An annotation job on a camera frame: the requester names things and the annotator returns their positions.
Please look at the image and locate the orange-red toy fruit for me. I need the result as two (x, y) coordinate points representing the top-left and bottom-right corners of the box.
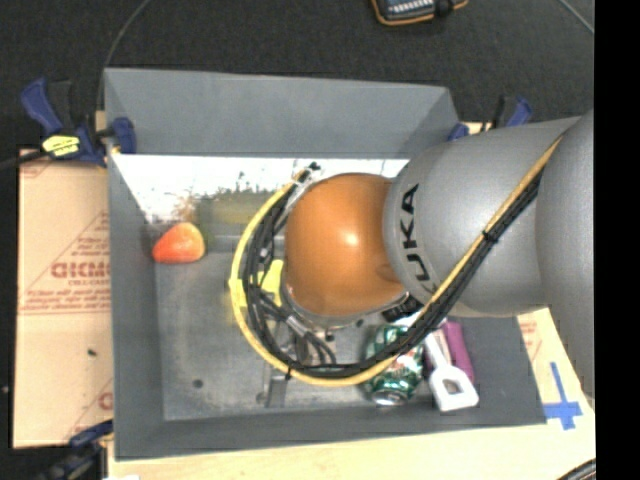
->
(151, 221), (207, 265)

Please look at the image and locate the green drink can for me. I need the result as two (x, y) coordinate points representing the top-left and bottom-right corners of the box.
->
(361, 323), (426, 407)

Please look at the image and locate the black cylinder on white bracket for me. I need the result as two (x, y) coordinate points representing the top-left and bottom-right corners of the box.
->
(381, 299), (427, 330)

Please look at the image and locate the grey metal bin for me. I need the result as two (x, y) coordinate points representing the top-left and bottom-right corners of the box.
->
(102, 67), (547, 459)

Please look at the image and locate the purple box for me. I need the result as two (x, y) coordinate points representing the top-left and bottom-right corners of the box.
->
(438, 319), (476, 385)

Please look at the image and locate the white plastic scoop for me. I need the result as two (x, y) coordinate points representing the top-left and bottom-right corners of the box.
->
(423, 334), (480, 413)

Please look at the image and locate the brown cardboard board red print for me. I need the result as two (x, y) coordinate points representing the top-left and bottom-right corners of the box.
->
(12, 150), (115, 449)

